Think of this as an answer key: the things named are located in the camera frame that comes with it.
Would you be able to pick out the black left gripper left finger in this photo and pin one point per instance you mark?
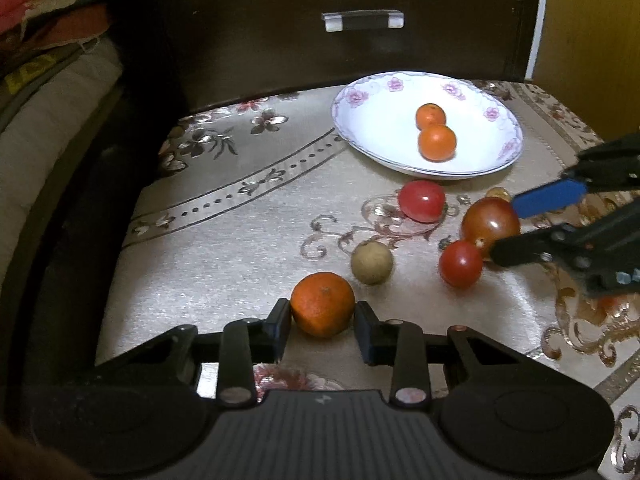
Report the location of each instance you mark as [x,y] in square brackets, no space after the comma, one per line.
[245,343]

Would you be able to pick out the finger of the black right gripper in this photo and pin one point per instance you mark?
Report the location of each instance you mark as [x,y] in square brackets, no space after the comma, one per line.
[550,245]

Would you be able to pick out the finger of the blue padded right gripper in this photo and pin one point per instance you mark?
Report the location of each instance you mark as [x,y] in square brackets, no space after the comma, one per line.
[552,196]

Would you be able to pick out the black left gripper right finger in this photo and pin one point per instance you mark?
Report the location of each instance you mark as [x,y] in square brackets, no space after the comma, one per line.
[399,345]

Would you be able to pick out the tan longan fruit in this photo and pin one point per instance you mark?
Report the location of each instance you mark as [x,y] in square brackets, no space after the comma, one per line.
[499,192]
[372,262]

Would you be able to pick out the large dark red tomato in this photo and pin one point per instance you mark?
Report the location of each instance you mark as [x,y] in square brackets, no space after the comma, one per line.
[488,220]

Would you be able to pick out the orange tangerine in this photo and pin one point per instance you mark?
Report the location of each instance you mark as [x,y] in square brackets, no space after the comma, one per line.
[323,304]
[430,114]
[437,143]

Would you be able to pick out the floral beige tablecloth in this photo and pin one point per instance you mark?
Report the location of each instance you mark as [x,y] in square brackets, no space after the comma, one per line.
[255,196]

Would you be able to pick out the yellow wooden cabinet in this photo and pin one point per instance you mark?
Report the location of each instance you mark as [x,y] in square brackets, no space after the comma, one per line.
[588,58]

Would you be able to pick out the white floral ceramic plate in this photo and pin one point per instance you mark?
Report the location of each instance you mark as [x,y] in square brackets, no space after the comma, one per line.
[376,115]

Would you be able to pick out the dark wooden drawer cabinet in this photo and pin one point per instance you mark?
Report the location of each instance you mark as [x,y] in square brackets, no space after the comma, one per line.
[186,55]

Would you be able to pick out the silver black drawer handle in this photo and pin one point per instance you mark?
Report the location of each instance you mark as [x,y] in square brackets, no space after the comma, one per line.
[349,21]

